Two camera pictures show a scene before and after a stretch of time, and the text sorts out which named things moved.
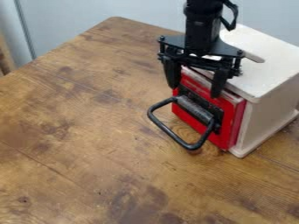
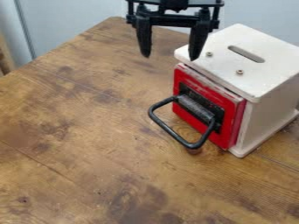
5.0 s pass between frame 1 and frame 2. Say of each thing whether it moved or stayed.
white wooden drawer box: stayed
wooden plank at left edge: stayed
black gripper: moved
